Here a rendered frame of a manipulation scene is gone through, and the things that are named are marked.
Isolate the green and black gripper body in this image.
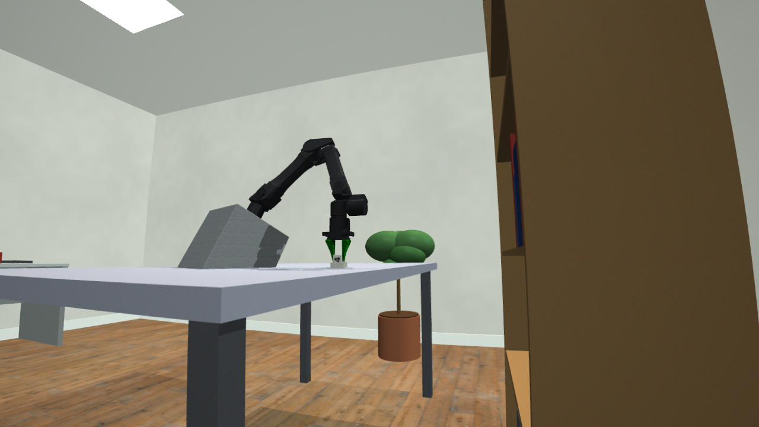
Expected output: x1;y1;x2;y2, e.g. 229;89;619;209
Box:
322;216;355;240

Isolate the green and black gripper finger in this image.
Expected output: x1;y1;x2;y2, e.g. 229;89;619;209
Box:
326;240;335;260
342;239;351;261

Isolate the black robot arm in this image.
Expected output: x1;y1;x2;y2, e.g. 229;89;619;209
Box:
247;138;368;218

